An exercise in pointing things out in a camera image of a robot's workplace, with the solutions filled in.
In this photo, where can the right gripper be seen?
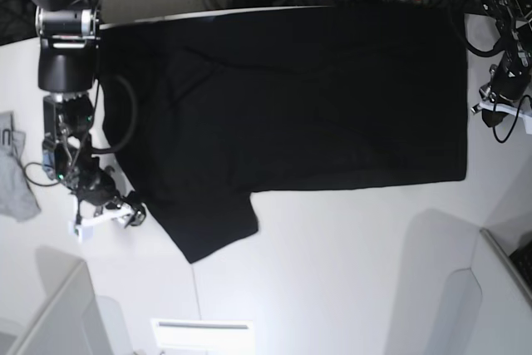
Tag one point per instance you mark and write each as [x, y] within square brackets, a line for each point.
[90, 183]

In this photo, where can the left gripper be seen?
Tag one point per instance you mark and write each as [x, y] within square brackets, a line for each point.
[505, 84]

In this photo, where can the black T-shirt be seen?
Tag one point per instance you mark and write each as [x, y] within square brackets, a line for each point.
[325, 98]

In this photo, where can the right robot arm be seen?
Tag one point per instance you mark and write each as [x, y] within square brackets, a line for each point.
[69, 64]

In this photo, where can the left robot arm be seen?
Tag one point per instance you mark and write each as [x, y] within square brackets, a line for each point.
[513, 23]

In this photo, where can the grey folded cloth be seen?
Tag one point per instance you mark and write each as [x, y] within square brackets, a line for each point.
[17, 199]

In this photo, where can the white bin left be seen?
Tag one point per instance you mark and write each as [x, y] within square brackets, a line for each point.
[68, 322]

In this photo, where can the white bin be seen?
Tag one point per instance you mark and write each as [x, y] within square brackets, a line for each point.
[485, 309]
[68, 322]

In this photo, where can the white tray front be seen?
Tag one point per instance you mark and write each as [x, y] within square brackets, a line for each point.
[194, 335]

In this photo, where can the white bin right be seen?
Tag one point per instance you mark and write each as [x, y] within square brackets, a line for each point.
[485, 309]

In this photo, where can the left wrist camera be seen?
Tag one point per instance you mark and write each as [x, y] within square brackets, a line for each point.
[526, 116]

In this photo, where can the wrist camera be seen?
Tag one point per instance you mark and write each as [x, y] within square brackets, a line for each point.
[81, 232]
[526, 116]

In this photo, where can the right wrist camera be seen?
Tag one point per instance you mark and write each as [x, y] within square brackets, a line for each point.
[81, 232]

